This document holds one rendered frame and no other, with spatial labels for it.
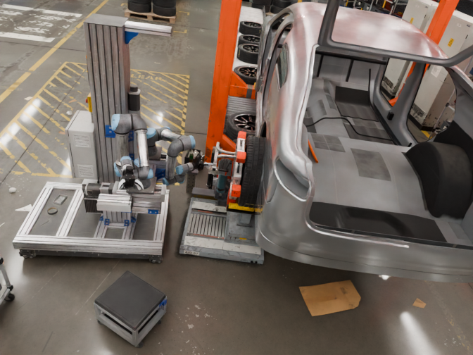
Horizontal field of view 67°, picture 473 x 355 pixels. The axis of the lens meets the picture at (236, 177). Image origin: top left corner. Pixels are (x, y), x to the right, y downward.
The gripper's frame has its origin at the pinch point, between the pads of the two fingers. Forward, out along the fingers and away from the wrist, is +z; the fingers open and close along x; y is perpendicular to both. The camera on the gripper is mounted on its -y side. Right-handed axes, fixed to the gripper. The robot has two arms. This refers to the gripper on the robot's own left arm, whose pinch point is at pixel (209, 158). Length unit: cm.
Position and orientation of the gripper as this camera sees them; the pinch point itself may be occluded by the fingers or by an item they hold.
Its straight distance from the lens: 342.4
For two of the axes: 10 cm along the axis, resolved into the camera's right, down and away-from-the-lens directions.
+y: -1.8, 7.7, 6.2
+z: 7.7, -2.8, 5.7
